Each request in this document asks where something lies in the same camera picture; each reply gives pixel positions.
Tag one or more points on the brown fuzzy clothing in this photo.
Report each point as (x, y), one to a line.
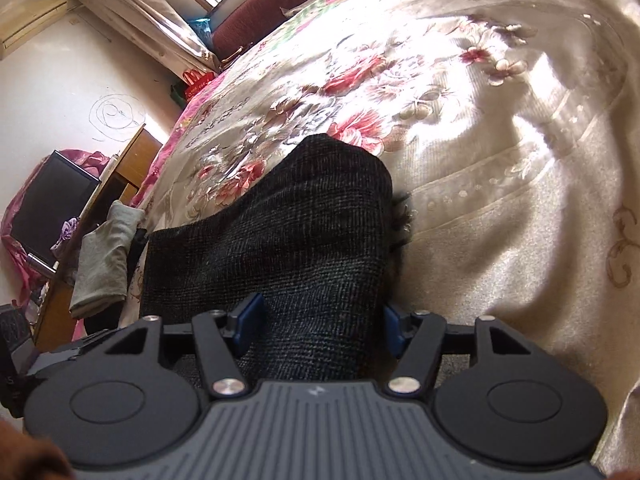
(30, 455)

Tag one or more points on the black garment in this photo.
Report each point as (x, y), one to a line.
(138, 242)

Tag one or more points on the purple fabric flower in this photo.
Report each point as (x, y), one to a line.
(67, 232)

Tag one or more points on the silver metal object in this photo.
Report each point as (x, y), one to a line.
(42, 265)

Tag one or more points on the wall air conditioner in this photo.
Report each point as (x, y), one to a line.
(30, 20)

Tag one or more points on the striped curtain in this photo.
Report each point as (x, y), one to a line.
(150, 15)

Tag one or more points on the pink satin cloth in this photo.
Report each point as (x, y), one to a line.
(80, 157)

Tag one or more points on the black monitor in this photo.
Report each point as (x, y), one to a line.
(52, 205)

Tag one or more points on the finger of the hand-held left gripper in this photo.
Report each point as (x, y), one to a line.
(70, 352)

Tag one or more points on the blue translucent object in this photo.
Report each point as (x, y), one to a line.
(200, 30)

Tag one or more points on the light grey garment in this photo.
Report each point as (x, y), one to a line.
(102, 260)

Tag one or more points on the wooden bedside table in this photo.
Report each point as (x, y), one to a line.
(127, 160)

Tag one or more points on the dark grey woven pants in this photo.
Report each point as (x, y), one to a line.
(300, 240)

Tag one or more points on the maroon headboard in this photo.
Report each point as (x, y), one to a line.
(270, 5)

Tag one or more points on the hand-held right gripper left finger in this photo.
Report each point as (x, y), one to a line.
(251, 320)

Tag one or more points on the floral satin bedspread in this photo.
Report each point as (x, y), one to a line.
(500, 160)

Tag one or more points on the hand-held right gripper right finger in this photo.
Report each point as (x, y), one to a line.
(393, 330)

